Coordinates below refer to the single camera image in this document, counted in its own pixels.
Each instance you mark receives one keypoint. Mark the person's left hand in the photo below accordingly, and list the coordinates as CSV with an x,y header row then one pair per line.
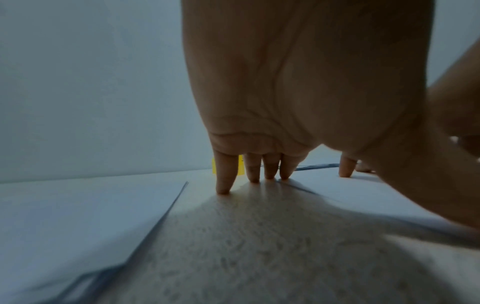
x,y
307,71

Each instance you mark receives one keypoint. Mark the person's right hand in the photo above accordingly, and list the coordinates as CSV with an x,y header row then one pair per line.
x,y
457,101

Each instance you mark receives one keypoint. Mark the stack of white paper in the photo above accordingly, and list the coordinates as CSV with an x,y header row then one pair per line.
x,y
67,231

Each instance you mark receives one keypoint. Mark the yellow glue stick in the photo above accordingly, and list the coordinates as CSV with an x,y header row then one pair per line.
x,y
241,165

